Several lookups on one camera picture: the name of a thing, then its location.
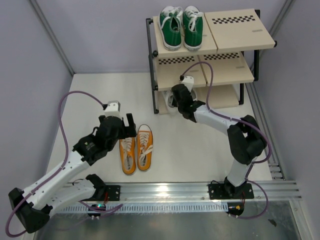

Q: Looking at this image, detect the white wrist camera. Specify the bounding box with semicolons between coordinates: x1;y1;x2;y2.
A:
180;75;195;93
103;100;121;119

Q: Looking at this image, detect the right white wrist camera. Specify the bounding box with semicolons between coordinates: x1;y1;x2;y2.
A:
180;75;195;93

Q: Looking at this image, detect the orange canvas sneaker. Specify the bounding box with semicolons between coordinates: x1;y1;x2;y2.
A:
119;137;136;176
136;124;153;172

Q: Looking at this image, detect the right orange canvas sneaker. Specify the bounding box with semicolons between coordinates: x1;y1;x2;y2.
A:
136;124;153;172

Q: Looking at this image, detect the green sneaker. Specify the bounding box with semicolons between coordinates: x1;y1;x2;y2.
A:
158;6;183;52
182;5;204;52

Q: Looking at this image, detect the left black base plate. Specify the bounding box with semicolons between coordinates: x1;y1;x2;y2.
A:
102;185;121;202

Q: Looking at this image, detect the left orange canvas sneaker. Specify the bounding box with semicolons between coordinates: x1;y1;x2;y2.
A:
119;137;136;176

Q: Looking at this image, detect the aluminium mounting rail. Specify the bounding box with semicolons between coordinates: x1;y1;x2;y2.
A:
109;180;302;203

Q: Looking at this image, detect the slotted grey cable duct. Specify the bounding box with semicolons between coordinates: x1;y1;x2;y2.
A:
58;202;229;214

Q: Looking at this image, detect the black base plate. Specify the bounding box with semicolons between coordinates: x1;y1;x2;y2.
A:
207;179;255;200
102;185;121;202

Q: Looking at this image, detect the beige black shoe shelf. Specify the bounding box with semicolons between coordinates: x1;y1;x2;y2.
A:
145;8;277;114

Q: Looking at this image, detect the white sneaker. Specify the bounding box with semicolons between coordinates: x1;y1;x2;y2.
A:
162;90;178;115
190;89;198;101

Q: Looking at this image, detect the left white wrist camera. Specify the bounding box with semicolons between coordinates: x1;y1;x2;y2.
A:
103;100;121;119

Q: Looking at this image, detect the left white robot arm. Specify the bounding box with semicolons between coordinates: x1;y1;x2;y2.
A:
8;113;137;234

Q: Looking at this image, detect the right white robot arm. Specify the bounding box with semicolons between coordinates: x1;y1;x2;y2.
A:
171;83;267;199

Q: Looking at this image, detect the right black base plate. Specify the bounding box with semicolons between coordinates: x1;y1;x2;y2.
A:
207;179;255;200

